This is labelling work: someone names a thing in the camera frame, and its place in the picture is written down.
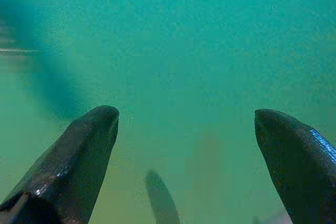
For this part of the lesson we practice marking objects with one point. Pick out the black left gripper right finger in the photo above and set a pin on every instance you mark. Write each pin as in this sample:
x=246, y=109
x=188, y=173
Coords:
x=302, y=169

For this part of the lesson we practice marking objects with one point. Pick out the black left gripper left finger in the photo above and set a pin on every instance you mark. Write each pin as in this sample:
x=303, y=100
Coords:
x=65, y=169

